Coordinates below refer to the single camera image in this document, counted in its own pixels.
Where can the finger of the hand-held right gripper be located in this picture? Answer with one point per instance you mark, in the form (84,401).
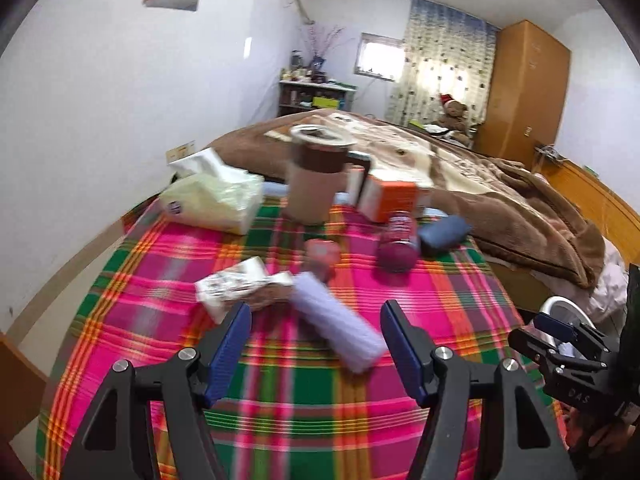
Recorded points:
(557,327)
(532,345)

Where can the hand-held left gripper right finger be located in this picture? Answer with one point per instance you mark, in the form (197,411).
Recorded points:
(405,355)

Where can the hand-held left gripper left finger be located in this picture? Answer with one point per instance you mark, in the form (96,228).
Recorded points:
(230,350)

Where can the white waste bin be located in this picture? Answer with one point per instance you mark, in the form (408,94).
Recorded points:
(560,305)

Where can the printed paper wrapper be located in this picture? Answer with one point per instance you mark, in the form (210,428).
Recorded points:
(235,285)

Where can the lavender ribbed plastic roll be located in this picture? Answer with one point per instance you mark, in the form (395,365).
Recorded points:
(340,325)

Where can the person's right hand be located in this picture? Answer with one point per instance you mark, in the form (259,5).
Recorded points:
(607,442)

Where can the pale pink bedsheet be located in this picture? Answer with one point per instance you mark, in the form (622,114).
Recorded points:
(612,280)

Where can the pink green plaid cloth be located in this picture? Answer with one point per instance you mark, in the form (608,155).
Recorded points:
(300,410)

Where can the pink plastic jar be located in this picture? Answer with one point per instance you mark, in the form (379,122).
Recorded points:
(397,250)

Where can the blue grey pouch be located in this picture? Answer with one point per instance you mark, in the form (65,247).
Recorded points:
(442,235)

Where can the pink round tape holder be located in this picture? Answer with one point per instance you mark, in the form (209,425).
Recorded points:
(322,257)

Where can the brown fleece blanket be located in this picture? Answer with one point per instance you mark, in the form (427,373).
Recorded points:
(500,210)

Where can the wooden bed footboard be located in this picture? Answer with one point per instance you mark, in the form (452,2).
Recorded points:
(595,200)

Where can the yellow floral tissue pack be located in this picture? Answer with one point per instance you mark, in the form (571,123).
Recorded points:
(215,200)

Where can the white and orange box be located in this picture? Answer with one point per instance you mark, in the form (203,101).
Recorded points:
(395,200)

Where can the beige mug with brown band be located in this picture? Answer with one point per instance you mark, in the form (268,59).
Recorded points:
(310,185)

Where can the wooden board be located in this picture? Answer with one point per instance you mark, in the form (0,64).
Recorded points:
(20,390)

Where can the brown teddy bear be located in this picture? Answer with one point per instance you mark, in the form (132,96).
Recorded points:
(455,115)

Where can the wooden wardrobe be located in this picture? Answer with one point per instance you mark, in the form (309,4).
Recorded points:
(525,90)

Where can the cluttered white shelf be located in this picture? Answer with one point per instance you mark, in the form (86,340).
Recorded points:
(315,97)

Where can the floral curtain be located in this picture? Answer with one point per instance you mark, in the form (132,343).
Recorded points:
(445,60)

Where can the small window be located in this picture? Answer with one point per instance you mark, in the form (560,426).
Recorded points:
(380,57)

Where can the dried branches in vase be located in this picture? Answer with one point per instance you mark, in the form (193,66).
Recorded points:
(320,42)

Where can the beige wall socket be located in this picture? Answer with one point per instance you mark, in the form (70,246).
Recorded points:
(180,152)

